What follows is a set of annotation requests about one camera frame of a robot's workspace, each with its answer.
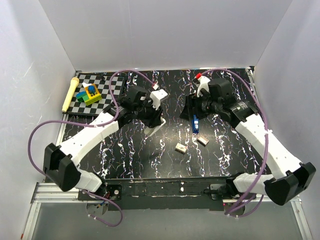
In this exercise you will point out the staple box right one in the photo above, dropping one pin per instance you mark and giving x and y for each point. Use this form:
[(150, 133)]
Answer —
[(202, 140)]

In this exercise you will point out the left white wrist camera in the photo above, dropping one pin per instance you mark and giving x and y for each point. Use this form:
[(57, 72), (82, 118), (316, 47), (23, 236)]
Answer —
[(157, 96)]

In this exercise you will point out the white cream stapler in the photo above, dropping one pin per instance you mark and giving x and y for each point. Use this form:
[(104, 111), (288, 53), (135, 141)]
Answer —
[(151, 131)]

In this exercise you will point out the black white checkerboard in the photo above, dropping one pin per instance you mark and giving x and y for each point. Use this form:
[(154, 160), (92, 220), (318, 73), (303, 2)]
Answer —
[(108, 87)]

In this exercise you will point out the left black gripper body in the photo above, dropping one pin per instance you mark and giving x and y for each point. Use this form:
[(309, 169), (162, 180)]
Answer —
[(144, 112)]

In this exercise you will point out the colourful toy block assembly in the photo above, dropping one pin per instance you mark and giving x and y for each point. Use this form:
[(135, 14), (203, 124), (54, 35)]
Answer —
[(90, 95)]

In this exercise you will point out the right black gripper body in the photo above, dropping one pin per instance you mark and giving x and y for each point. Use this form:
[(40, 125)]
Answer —
[(203, 106)]

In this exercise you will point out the aluminium frame rail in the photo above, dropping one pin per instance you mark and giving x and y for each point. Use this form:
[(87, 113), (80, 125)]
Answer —
[(46, 193)]

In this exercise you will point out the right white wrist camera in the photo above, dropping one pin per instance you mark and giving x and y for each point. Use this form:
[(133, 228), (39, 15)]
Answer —
[(202, 84)]

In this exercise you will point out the staple box near centre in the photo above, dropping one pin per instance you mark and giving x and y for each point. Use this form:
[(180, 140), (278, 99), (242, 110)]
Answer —
[(181, 148)]

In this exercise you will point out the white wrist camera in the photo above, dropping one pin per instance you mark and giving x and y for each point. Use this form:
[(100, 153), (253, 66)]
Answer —
[(157, 96), (202, 84)]

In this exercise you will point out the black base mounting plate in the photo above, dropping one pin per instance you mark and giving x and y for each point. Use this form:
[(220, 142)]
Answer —
[(168, 193)]

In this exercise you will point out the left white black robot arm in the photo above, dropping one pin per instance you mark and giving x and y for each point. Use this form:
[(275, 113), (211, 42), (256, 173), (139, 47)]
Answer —
[(62, 162)]

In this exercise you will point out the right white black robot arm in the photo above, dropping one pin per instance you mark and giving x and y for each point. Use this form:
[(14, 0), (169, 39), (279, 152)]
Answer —
[(289, 176)]

